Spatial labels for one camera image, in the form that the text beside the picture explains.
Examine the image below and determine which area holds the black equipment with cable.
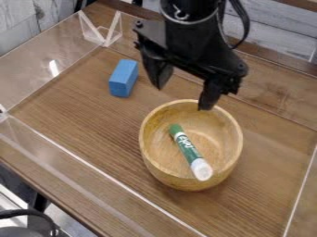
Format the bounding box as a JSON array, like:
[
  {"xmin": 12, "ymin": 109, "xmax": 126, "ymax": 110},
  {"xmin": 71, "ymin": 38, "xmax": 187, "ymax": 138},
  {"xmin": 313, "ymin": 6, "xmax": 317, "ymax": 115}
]
[{"xmin": 0, "ymin": 209, "xmax": 72, "ymax": 237}]

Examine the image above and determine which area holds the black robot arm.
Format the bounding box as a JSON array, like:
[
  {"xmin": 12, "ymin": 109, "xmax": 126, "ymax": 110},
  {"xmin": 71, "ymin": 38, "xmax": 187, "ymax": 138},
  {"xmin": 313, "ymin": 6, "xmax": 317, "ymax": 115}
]
[{"xmin": 134, "ymin": 0, "xmax": 250, "ymax": 110}]

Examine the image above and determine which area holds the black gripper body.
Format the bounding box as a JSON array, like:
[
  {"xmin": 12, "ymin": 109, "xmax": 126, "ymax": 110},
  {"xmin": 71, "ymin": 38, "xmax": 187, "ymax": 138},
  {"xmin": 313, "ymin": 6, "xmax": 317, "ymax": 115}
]
[{"xmin": 131, "ymin": 18, "xmax": 250, "ymax": 96}]

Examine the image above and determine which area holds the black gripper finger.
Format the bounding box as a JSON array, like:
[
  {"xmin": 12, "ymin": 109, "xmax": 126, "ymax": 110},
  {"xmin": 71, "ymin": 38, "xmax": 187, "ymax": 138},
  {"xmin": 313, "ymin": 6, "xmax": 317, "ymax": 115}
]
[
  {"xmin": 198, "ymin": 76, "xmax": 223, "ymax": 110},
  {"xmin": 142, "ymin": 49, "xmax": 174, "ymax": 90}
]

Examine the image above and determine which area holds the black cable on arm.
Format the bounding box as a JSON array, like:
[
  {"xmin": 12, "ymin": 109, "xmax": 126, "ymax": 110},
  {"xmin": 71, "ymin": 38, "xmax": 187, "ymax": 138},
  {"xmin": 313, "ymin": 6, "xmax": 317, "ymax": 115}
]
[{"xmin": 217, "ymin": 0, "xmax": 251, "ymax": 50}]

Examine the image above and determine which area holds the blue rectangular block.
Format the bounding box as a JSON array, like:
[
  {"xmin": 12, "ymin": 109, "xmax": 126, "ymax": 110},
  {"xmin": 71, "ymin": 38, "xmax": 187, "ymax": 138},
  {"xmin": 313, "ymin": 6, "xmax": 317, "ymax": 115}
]
[{"xmin": 108, "ymin": 59, "xmax": 139, "ymax": 97}]

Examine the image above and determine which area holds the light wooden bowl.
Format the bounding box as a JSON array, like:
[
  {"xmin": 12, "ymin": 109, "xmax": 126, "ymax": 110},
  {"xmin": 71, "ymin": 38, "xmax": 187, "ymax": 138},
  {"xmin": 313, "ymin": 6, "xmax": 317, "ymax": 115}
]
[{"xmin": 139, "ymin": 99, "xmax": 242, "ymax": 192}]

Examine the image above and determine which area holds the green expo marker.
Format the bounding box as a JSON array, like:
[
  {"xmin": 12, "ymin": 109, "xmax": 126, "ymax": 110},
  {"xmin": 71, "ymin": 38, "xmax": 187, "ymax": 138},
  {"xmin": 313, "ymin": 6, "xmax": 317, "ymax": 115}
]
[{"xmin": 168, "ymin": 124, "xmax": 213, "ymax": 181}]

